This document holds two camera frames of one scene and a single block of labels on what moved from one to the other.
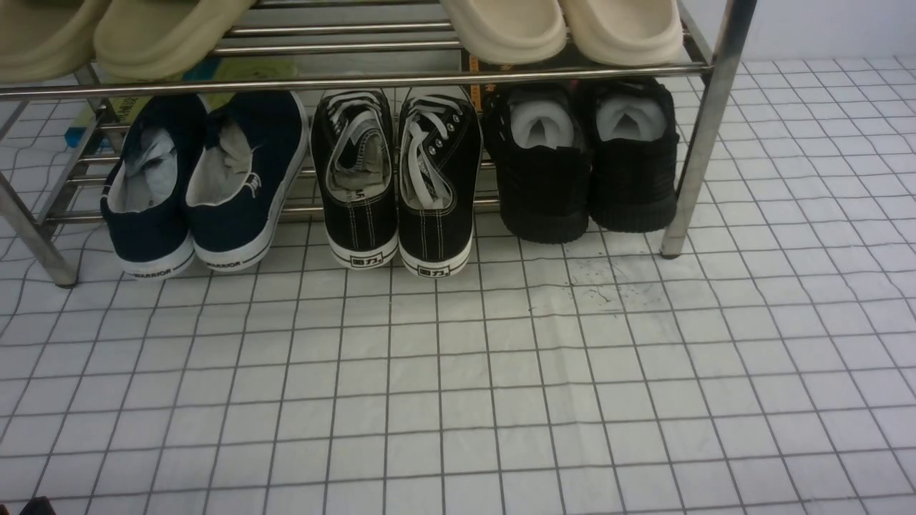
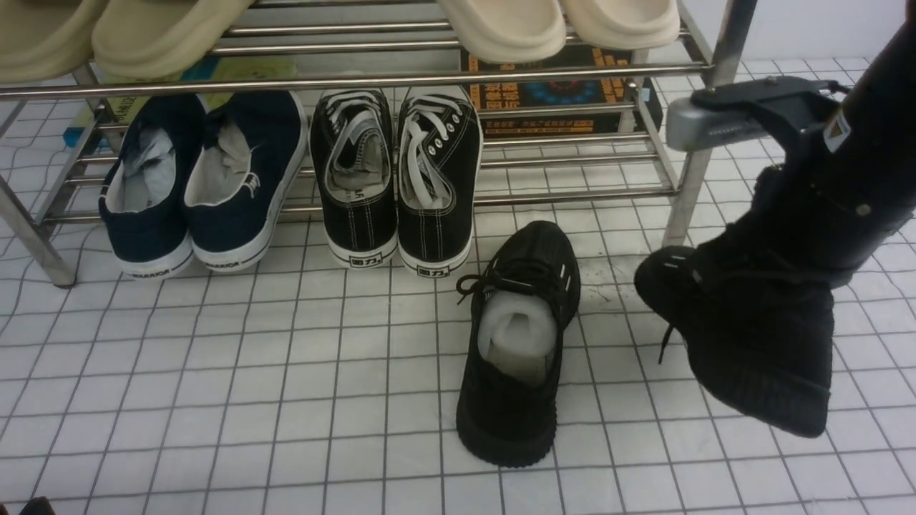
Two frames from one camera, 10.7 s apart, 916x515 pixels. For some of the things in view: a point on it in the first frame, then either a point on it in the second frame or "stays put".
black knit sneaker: [632, 170] → [753, 305]
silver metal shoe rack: [51, 131] stays put
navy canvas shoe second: [251, 151] stays put
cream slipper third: [509, 32] stays put
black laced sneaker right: [440, 165] stays put
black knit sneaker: [541, 140] → [507, 405]
